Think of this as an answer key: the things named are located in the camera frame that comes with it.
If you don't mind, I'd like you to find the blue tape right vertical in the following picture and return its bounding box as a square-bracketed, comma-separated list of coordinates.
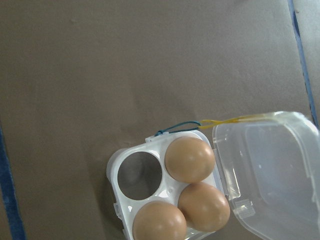
[287, 0, 318, 124]

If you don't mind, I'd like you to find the brown egg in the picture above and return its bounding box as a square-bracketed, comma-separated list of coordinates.
[177, 182, 231, 233]
[132, 201, 187, 240]
[164, 137, 216, 184]

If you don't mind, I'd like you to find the blue tape vertical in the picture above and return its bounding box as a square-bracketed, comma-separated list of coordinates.
[287, 0, 318, 124]
[0, 128, 27, 240]

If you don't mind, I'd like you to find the yellow rubber band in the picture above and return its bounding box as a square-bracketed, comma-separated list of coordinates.
[198, 113, 274, 130]

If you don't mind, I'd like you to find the clear egg box lid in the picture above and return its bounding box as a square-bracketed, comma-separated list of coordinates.
[212, 111, 320, 240]

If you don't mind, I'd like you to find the blue tape centre vertical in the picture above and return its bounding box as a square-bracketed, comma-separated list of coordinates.
[0, 128, 27, 240]

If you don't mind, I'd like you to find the blue rubber band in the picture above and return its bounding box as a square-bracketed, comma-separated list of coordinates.
[154, 120, 202, 137]

